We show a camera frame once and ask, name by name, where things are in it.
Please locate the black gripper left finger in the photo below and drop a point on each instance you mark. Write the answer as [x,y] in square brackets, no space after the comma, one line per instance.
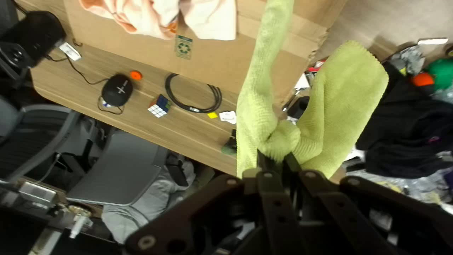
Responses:
[279,217]

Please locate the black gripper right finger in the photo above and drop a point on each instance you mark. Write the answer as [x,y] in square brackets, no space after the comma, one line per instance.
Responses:
[328,220]

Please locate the lime green shirt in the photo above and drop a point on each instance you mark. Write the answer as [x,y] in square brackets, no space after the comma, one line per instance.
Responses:
[344,94]

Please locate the peach orange shirt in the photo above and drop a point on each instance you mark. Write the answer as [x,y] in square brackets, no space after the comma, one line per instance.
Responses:
[160,19]

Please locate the grey chair behind table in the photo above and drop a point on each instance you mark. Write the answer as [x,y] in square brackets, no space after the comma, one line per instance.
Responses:
[124,170]

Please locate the brown cardboard box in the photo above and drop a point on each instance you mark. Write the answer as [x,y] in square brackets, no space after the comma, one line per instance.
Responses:
[222,64]

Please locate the black clothing pile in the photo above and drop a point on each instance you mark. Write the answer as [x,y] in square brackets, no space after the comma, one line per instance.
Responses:
[409,135]

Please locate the seated person grey shirt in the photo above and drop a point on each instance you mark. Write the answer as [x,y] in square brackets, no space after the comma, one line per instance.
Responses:
[163,194]

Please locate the rubiks cube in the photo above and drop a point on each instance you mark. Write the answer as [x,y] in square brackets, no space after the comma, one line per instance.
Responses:
[158,106]

